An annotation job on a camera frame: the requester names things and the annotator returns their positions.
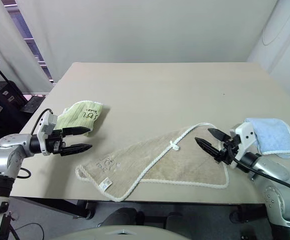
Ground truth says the folded blue towel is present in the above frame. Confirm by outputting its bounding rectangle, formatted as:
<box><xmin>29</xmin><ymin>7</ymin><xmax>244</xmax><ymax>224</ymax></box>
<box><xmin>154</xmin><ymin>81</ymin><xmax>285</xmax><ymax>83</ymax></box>
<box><xmin>243</xmin><ymin>117</ymin><xmax>290</xmax><ymax>160</ymax></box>

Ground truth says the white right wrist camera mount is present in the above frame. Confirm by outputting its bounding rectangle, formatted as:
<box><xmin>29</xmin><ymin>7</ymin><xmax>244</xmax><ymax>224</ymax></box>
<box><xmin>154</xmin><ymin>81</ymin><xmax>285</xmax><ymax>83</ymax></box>
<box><xmin>228</xmin><ymin>121</ymin><xmax>260</xmax><ymax>169</ymax></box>

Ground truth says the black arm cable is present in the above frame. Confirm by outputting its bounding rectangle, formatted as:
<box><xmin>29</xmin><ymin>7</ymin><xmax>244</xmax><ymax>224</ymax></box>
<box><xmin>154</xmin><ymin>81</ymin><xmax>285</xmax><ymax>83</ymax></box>
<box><xmin>16</xmin><ymin>108</ymin><xmax>55</xmax><ymax>180</ymax></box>
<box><xmin>225</xmin><ymin>142</ymin><xmax>290</xmax><ymax>198</ymax></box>

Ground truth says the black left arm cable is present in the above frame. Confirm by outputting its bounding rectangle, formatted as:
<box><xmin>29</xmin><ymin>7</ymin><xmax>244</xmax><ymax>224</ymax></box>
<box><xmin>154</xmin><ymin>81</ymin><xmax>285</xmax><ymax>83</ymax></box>
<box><xmin>16</xmin><ymin>108</ymin><xmax>55</xmax><ymax>180</ymax></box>

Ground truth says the beige towel with white trim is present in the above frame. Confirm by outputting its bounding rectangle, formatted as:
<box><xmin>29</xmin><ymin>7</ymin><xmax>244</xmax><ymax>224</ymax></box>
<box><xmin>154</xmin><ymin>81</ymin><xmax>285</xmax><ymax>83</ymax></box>
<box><xmin>74</xmin><ymin>122</ymin><xmax>230</xmax><ymax>203</ymax></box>

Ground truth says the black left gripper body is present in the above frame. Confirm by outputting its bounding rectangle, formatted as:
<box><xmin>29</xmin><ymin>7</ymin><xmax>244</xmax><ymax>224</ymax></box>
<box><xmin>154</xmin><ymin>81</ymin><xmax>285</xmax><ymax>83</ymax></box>
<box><xmin>45</xmin><ymin>128</ymin><xmax>68</xmax><ymax>157</ymax></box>

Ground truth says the green striped cloth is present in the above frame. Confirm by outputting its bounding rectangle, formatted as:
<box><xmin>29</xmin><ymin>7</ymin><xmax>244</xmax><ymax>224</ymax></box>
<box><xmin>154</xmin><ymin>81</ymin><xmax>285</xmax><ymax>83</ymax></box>
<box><xmin>55</xmin><ymin>99</ymin><xmax>105</xmax><ymax>138</ymax></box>

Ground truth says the black tripod stand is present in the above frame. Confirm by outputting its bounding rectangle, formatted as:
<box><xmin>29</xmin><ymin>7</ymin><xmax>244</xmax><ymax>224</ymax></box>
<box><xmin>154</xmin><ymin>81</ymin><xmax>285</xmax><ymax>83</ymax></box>
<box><xmin>0</xmin><ymin>51</ymin><xmax>27</xmax><ymax>107</ymax></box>

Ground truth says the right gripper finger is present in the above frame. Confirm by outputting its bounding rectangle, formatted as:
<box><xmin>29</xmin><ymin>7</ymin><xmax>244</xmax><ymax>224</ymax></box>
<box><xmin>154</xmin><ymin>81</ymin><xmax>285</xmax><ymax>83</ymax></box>
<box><xmin>194</xmin><ymin>136</ymin><xmax>223</xmax><ymax>161</ymax></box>
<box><xmin>207</xmin><ymin>127</ymin><xmax>231</xmax><ymax>143</ymax></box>

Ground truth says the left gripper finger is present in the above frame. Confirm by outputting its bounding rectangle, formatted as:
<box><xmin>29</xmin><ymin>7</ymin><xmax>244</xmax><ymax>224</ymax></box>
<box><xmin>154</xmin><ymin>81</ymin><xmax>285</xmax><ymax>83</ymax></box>
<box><xmin>61</xmin><ymin>126</ymin><xmax>91</xmax><ymax>137</ymax></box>
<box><xmin>60</xmin><ymin>143</ymin><xmax>94</xmax><ymax>157</ymax></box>

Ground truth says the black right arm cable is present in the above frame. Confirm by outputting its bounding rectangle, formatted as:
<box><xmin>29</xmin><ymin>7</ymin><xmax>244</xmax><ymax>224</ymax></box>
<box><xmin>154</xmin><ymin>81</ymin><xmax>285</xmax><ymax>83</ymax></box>
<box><xmin>225</xmin><ymin>142</ymin><xmax>290</xmax><ymax>198</ymax></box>

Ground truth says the small dark rounded shape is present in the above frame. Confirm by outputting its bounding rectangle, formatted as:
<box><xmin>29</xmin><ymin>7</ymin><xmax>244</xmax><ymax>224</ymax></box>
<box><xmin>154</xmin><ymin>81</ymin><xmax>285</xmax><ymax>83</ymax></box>
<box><xmin>164</xmin><ymin>211</ymin><xmax>186</xmax><ymax>229</ymax></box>

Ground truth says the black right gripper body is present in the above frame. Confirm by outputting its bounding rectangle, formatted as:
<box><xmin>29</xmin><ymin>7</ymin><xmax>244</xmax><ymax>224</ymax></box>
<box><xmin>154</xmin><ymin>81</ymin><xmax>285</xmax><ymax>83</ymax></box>
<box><xmin>214</xmin><ymin>136</ymin><xmax>239</xmax><ymax>166</ymax></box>

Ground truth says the black storage shelf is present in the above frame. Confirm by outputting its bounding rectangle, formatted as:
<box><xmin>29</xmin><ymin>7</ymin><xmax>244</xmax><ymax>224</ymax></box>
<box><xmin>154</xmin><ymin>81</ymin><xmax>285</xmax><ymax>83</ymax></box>
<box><xmin>0</xmin><ymin>76</ymin><xmax>46</xmax><ymax>137</ymax></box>

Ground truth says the window with blinds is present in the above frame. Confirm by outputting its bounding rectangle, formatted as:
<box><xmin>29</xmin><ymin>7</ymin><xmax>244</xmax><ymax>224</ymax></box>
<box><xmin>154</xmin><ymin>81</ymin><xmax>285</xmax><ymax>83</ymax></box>
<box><xmin>3</xmin><ymin>0</ymin><xmax>55</xmax><ymax>83</ymax></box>

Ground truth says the grey robot torso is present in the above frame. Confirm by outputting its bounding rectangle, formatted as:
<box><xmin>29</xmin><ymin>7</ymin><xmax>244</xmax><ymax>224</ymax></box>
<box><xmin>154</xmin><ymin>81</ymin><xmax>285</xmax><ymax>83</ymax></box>
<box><xmin>47</xmin><ymin>224</ymin><xmax>202</xmax><ymax>240</ymax></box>

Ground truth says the white curtain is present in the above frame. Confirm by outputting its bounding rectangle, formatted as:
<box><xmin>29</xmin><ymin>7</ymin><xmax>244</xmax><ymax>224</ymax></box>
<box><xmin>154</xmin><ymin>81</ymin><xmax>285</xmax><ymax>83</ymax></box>
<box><xmin>0</xmin><ymin>0</ymin><xmax>55</xmax><ymax>95</ymax></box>

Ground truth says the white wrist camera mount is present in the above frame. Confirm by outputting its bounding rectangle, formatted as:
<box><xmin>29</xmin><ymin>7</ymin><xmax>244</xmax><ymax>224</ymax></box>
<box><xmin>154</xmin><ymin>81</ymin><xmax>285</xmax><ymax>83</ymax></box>
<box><xmin>228</xmin><ymin>121</ymin><xmax>260</xmax><ymax>169</ymax></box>
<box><xmin>36</xmin><ymin>111</ymin><xmax>59</xmax><ymax>156</ymax></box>

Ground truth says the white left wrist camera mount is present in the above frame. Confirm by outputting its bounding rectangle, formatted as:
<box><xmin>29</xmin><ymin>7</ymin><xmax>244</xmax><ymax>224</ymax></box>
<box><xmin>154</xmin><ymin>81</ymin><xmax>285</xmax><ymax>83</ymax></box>
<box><xmin>36</xmin><ymin>111</ymin><xmax>59</xmax><ymax>156</ymax></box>

